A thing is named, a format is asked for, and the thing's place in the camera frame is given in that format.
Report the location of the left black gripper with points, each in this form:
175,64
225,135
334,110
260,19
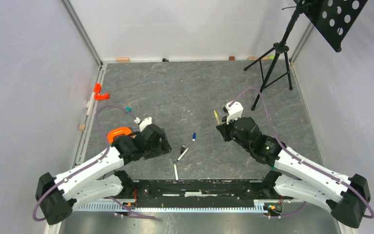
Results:
162,147

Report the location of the white pen with blue tip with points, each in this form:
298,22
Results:
176,172

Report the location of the black music stand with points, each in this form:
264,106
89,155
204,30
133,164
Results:
331,18

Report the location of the yellow highlighter pen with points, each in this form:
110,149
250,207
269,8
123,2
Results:
217,117

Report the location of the white cable duct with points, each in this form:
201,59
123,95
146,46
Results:
110,206

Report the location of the black pen cap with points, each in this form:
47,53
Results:
183,148

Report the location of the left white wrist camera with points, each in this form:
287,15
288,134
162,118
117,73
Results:
142,124

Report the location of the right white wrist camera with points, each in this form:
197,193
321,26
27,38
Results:
233,110

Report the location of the red L-shaped block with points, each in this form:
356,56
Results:
99,96

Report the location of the wooden block at wall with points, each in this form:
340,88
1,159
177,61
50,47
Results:
123,60

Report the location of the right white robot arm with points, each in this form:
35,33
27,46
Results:
346,198

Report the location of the orange U-shaped block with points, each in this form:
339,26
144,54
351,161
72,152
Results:
121,131

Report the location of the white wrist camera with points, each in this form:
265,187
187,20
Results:
142,124
233,110

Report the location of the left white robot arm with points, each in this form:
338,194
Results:
58,196

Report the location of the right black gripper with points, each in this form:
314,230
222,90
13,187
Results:
224,127

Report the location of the red block upright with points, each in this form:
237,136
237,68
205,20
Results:
97,88

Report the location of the small wooden block left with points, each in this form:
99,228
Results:
82,127

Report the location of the white pen with black tip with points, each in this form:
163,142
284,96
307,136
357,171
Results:
182,154

